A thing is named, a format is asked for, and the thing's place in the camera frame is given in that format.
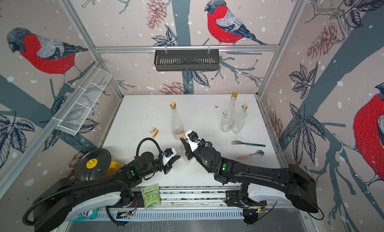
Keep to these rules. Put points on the small corked glass bottle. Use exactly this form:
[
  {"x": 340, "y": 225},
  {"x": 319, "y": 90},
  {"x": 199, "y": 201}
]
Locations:
[{"x": 185, "y": 147}]

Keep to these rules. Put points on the pink handled spoon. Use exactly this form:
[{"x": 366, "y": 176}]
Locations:
[{"x": 258, "y": 153}]

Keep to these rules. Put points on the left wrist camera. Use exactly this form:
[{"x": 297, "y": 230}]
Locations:
[{"x": 169, "y": 152}]

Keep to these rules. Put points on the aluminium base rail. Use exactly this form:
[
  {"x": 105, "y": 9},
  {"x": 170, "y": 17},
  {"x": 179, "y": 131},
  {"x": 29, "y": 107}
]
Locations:
[{"x": 204, "y": 203}]

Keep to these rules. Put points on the Fox's candy bag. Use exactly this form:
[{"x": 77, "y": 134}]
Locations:
[{"x": 89, "y": 215}]

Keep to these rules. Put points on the green handled fork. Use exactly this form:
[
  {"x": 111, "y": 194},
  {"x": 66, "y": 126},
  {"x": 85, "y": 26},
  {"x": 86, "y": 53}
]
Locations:
[{"x": 238, "y": 142}]

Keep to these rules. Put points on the green snack packet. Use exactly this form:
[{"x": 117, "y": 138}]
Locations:
[{"x": 151, "y": 196}]

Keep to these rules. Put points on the white wire mesh basket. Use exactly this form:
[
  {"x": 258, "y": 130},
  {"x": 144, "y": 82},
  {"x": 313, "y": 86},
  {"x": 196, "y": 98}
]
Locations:
[{"x": 76, "y": 119}]

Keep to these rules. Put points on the yellow cap glass bottle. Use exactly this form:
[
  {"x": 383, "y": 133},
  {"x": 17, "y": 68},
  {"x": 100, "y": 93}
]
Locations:
[{"x": 229, "y": 114}]

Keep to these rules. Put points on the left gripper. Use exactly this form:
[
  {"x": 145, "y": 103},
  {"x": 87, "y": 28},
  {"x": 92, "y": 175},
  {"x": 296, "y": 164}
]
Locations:
[{"x": 168, "y": 167}]

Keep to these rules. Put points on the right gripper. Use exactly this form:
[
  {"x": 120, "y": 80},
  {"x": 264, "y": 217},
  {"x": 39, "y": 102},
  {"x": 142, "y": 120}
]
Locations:
[{"x": 188, "y": 151}]

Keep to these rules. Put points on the black hanging metal basket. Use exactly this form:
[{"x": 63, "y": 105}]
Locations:
[{"x": 187, "y": 60}]

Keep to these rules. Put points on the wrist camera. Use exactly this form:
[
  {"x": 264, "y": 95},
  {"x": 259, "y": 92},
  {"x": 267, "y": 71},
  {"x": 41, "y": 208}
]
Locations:
[
  {"x": 169, "y": 152},
  {"x": 193, "y": 140}
]

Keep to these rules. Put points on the small corked labelled bottle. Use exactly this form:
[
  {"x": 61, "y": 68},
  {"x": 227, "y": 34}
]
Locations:
[{"x": 239, "y": 119}]

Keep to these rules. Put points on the tall corked glass bottle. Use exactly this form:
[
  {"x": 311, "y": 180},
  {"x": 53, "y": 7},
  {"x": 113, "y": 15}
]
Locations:
[{"x": 176, "y": 122}]

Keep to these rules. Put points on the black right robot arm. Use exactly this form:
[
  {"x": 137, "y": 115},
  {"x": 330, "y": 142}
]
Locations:
[{"x": 298, "y": 186}]

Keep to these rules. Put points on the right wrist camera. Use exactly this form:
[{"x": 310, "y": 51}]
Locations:
[{"x": 193, "y": 140}]

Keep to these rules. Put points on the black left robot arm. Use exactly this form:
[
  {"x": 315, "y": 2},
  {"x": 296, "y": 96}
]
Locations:
[{"x": 66, "y": 199}]

